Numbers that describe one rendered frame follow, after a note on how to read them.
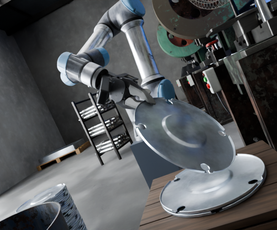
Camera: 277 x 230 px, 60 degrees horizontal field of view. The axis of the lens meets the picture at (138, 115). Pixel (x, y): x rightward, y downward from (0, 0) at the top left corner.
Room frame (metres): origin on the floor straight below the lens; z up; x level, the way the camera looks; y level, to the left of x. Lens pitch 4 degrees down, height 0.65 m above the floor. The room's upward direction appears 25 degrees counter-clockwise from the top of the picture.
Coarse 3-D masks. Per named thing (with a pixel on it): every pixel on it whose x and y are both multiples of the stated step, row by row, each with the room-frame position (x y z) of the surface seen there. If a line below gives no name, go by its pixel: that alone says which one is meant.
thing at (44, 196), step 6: (54, 186) 1.52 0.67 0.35; (42, 192) 1.51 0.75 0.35; (48, 192) 1.42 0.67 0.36; (54, 192) 1.38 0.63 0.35; (36, 198) 1.41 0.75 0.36; (42, 198) 1.34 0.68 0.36; (48, 198) 1.30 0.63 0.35; (24, 204) 1.41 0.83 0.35; (30, 204) 1.35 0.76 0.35; (36, 204) 1.28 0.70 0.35; (18, 210) 1.34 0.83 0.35
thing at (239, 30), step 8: (256, 8) 1.00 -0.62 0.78; (240, 16) 1.01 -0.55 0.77; (248, 16) 1.03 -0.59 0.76; (256, 16) 1.02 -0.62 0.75; (224, 24) 1.03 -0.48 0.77; (232, 24) 1.10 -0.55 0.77; (240, 24) 1.04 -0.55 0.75; (248, 24) 1.03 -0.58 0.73; (256, 24) 1.02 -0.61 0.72; (208, 32) 1.09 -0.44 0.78; (216, 32) 1.14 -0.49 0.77; (240, 32) 1.06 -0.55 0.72; (248, 32) 1.03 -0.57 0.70; (240, 40) 1.10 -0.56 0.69; (248, 40) 1.03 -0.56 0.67
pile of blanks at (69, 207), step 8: (64, 192) 1.38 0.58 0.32; (48, 200) 1.26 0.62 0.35; (56, 200) 1.29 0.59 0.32; (64, 200) 1.33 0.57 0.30; (72, 200) 1.43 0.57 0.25; (64, 208) 1.33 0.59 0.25; (72, 208) 1.38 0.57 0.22; (64, 216) 1.29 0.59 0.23; (72, 216) 1.33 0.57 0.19; (80, 216) 1.41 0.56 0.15; (72, 224) 1.30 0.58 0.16; (80, 224) 1.38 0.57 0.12
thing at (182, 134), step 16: (144, 112) 0.66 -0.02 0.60; (160, 112) 0.69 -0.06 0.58; (176, 112) 0.71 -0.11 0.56; (192, 112) 0.74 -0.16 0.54; (160, 128) 0.62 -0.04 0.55; (176, 128) 0.63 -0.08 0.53; (192, 128) 0.66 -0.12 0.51; (208, 128) 0.69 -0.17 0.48; (160, 144) 0.57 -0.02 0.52; (176, 144) 0.59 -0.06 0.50; (192, 144) 0.60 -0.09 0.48; (208, 144) 0.63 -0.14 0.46; (224, 144) 0.65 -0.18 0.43; (176, 160) 0.54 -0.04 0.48; (192, 160) 0.56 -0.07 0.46; (208, 160) 0.57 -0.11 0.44; (224, 160) 0.59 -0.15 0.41
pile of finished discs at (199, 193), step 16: (240, 160) 0.68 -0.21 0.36; (256, 160) 0.64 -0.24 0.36; (176, 176) 0.77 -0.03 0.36; (192, 176) 0.72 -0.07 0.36; (208, 176) 0.66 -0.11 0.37; (224, 176) 0.62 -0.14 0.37; (240, 176) 0.59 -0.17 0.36; (256, 176) 0.56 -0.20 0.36; (176, 192) 0.66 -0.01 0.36; (192, 192) 0.62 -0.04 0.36; (208, 192) 0.58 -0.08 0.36; (224, 192) 0.55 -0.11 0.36; (240, 192) 0.52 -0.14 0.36; (176, 208) 0.58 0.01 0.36; (192, 208) 0.55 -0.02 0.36; (208, 208) 0.51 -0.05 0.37; (224, 208) 0.50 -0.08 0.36
